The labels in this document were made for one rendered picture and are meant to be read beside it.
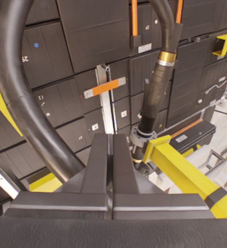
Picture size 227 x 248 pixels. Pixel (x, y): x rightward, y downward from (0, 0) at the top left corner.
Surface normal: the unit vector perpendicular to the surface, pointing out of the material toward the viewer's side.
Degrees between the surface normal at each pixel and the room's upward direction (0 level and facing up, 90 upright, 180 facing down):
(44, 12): 0
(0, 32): 46
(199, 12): 0
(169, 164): 90
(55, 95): 0
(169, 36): 31
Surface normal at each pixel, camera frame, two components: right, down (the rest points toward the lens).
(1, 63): 0.18, -0.12
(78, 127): 0.50, 0.54
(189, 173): 0.14, -0.83
